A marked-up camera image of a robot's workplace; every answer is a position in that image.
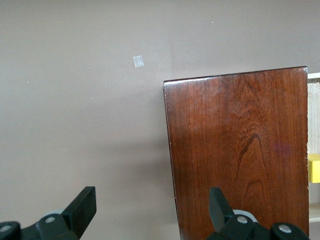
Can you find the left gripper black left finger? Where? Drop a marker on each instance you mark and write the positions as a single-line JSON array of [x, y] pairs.
[[82, 207]]

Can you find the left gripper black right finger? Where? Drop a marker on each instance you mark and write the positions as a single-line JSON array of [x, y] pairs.
[[218, 210]]

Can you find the yellow block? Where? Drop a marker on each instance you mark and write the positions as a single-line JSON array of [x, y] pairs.
[[314, 170]]

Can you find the dark wooden drawer cabinet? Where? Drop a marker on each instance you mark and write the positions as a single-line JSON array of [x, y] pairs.
[[237, 150]]

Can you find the brown paper table cover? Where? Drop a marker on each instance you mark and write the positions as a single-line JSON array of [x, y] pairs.
[[75, 112]]

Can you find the small clear tape patch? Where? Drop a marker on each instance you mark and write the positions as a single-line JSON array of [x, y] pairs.
[[138, 61]]

